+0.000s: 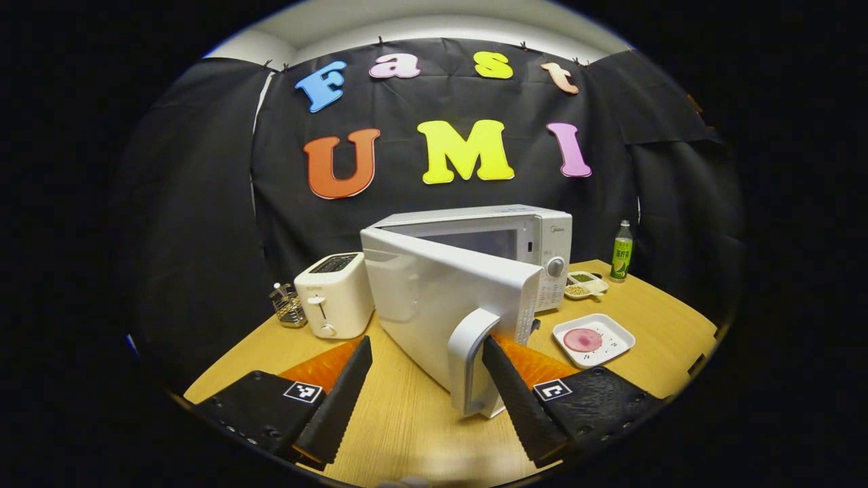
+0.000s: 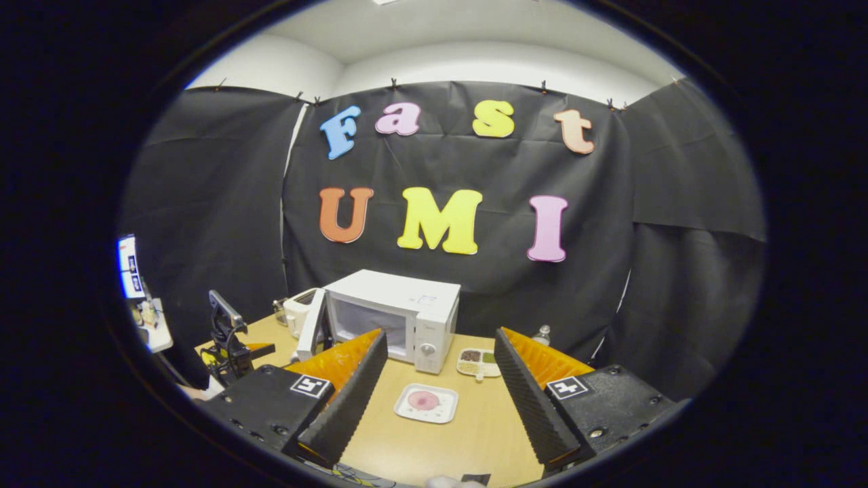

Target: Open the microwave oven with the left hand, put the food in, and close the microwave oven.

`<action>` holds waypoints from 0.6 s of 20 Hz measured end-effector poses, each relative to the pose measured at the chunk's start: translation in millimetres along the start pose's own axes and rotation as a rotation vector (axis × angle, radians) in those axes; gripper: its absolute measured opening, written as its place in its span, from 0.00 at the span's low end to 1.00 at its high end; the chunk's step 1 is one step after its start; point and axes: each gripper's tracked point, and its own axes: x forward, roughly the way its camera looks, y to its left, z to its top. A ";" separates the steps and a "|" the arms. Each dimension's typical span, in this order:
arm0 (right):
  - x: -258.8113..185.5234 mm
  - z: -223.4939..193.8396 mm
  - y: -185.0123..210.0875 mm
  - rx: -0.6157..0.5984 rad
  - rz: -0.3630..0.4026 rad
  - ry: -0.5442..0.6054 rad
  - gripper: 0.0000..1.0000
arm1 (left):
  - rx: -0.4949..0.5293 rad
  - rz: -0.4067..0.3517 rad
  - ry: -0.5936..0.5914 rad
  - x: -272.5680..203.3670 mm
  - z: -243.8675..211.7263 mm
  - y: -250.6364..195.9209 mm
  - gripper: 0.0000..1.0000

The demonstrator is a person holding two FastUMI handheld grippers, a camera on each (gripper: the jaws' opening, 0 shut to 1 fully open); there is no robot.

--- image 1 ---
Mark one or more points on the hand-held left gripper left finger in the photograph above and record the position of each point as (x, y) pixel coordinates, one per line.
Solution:
(339, 407)

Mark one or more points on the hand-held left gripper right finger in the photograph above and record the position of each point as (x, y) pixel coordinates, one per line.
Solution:
(519, 407)

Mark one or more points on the pink meat slice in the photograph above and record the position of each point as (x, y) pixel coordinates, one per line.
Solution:
(583, 340)

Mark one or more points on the white square plate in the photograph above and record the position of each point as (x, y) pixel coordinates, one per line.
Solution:
(614, 339)

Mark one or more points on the white microwave oven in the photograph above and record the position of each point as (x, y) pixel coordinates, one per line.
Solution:
(434, 291)

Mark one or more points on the white toaster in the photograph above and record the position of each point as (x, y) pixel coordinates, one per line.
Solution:
(336, 298)

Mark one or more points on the white divided dish with grains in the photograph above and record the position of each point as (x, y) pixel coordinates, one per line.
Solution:
(588, 288)

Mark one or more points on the green drink bottle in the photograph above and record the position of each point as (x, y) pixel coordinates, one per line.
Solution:
(621, 257)

